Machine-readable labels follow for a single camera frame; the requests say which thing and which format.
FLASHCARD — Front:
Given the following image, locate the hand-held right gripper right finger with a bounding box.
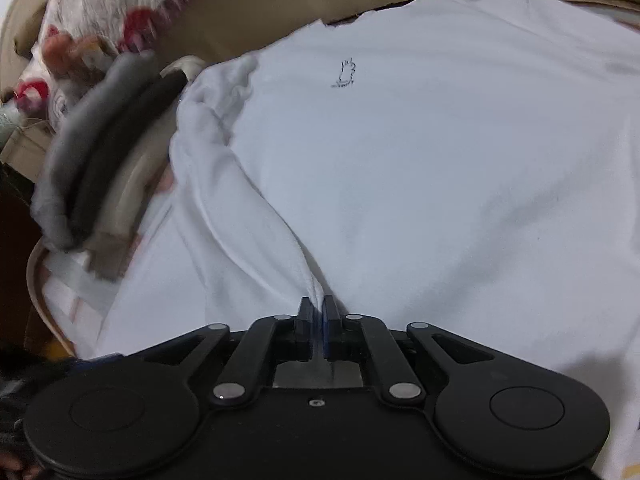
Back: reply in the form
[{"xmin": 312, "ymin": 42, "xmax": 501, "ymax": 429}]
[{"xmin": 321, "ymin": 294, "xmax": 497, "ymax": 407}]

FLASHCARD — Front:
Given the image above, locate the cream bed headboard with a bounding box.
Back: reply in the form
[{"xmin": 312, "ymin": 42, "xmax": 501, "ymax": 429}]
[{"xmin": 0, "ymin": 0, "xmax": 63, "ymax": 103}]

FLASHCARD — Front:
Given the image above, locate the grey rabbit plush toy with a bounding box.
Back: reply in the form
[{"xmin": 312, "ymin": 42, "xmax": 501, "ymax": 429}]
[{"xmin": 40, "ymin": 30, "xmax": 108, "ymax": 81}]

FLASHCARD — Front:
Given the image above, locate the cream bed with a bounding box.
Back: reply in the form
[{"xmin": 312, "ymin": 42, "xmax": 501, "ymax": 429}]
[{"xmin": 145, "ymin": 0, "xmax": 640, "ymax": 68}]

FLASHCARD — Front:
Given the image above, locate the dark grey folded garment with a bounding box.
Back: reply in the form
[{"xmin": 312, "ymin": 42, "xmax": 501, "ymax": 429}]
[{"xmin": 67, "ymin": 71, "xmax": 187, "ymax": 243}]

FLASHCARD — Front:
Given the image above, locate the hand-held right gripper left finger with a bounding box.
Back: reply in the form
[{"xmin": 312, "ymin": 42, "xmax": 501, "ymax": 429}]
[{"xmin": 141, "ymin": 296, "xmax": 317, "ymax": 407}]

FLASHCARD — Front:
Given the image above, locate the brown pillow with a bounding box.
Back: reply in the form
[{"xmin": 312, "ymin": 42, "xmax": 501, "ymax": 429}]
[{"xmin": 14, "ymin": 22, "xmax": 56, "ymax": 58}]

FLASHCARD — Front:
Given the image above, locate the white t-shirt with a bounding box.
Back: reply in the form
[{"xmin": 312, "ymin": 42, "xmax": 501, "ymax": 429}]
[{"xmin": 75, "ymin": 0, "xmax": 640, "ymax": 480}]

